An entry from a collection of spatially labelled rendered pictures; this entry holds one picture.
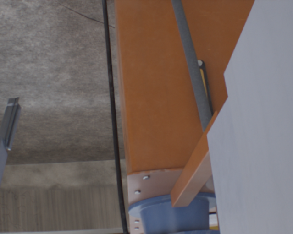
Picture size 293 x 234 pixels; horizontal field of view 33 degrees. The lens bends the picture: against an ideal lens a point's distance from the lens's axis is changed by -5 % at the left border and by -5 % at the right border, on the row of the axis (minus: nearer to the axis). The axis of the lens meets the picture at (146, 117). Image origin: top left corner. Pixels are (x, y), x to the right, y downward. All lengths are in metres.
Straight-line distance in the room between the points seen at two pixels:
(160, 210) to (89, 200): 1.57
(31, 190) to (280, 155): 2.51
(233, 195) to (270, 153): 0.21
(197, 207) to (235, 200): 0.67
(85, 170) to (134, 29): 1.75
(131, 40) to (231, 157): 0.62
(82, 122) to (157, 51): 1.23
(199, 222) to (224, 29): 0.49
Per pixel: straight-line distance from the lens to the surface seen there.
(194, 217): 1.31
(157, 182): 1.15
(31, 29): 1.67
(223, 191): 0.72
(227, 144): 0.68
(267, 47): 0.45
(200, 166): 0.94
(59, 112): 2.27
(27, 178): 2.91
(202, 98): 0.96
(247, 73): 0.51
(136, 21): 1.25
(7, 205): 2.89
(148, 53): 1.20
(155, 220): 1.32
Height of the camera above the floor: 0.91
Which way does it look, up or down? 23 degrees down
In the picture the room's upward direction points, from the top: 174 degrees clockwise
